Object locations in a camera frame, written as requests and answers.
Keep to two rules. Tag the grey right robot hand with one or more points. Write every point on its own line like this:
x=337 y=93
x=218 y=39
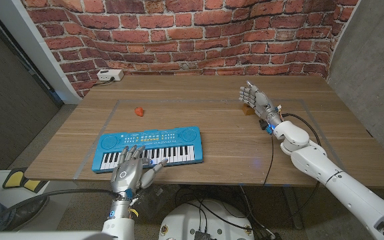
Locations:
x=260 y=100

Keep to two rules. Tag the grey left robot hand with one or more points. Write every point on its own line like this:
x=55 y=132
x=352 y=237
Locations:
x=127 y=175

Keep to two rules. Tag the blue toy piano keyboard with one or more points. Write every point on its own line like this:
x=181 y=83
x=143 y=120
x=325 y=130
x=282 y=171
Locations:
x=178 y=140

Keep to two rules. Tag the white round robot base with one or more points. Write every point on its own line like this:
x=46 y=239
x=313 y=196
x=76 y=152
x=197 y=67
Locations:
x=185 y=220

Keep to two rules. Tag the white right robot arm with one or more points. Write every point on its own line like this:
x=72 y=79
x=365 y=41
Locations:
x=322 y=170

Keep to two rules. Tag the orange block with holes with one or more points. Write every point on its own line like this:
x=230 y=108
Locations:
x=247 y=110

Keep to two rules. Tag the small orange ball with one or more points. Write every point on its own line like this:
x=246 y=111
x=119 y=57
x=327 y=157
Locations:
x=139 y=111

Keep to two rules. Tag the clear plastic bag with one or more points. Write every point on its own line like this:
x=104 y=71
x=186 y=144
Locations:
x=158 y=200

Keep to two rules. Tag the white floor platform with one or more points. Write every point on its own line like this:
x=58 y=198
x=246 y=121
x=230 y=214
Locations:
x=58 y=185

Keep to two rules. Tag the printed red brick backdrop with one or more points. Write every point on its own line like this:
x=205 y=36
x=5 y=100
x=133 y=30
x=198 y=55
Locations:
x=192 y=33

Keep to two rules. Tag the white power strip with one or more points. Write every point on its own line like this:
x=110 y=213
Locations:
x=109 y=74

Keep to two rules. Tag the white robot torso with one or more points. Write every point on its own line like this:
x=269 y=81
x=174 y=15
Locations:
x=45 y=236

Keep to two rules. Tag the black shoe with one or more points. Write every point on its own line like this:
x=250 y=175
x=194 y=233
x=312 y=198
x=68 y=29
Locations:
x=28 y=213

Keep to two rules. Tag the grey table leg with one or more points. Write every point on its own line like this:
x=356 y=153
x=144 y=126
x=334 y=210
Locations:
x=292 y=206

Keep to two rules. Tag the yellow black foot pedal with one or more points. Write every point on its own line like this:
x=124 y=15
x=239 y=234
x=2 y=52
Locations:
x=13 y=178

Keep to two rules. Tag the white door frame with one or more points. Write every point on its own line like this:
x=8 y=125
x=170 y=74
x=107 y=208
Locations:
x=28 y=43

